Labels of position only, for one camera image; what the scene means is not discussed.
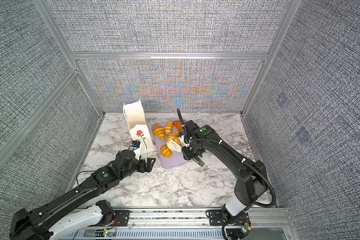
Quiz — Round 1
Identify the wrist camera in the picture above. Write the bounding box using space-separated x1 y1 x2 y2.
129 140 141 160
179 131 192 147

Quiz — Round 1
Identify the striped croissant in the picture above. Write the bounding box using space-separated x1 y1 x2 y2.
160 145 173 158
153 125 166 141

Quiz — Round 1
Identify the lilac plastic tray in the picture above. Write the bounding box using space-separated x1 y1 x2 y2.
152 121 189 169

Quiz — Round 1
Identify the black corrugated cable conduit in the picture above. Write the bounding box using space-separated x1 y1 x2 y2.
176 107 277 209

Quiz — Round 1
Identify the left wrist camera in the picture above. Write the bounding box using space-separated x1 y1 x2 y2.
129 140 141 160

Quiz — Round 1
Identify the striped croissant near left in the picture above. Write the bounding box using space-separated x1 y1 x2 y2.
160 145 173 158

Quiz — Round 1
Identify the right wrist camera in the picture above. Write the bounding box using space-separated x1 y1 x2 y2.
179 131 192 147

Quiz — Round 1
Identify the golden croissant middle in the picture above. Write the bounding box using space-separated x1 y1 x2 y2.
167 131 181 145

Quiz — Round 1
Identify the orange triangular pastry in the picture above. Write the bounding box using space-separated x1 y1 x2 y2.
173 120 183 132

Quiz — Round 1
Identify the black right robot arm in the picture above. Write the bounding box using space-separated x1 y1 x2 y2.
182 121 277 217

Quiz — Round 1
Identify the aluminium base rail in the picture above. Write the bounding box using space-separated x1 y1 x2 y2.
41 206 298 240

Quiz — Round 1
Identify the striped croissant far left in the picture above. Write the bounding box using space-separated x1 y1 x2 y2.
153 125 166 141

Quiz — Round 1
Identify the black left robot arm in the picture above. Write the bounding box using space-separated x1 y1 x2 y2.
9 150 156 240

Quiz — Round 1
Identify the small golden bread roll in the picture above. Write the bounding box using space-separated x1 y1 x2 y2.
164 121 173 136

